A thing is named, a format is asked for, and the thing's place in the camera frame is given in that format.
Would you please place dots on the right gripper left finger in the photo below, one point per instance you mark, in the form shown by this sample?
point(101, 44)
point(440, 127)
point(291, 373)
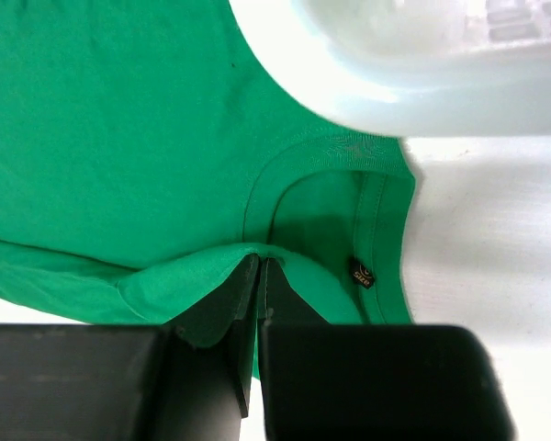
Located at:
point(188, 379)

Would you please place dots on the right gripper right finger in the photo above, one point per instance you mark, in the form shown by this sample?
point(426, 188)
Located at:
point(323, 381)

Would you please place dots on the green t shirt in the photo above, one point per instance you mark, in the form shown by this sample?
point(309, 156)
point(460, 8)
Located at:
point(145, 155)

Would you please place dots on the white plastic basket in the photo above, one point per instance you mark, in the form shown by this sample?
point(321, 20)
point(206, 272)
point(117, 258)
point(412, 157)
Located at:
point(410, 68)

